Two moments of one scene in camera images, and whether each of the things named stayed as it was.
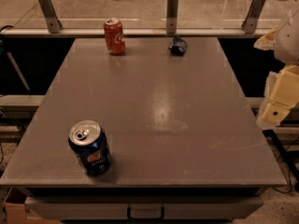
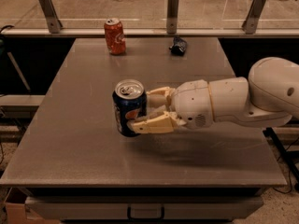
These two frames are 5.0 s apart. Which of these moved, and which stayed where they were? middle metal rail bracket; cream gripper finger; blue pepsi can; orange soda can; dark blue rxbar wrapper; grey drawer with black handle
Moved: cream gripper finger; blue pepsi can
Stayed: dark blue rxbar wrapper; middle metal rail bracket; grey drawer with black handle; orange soda can
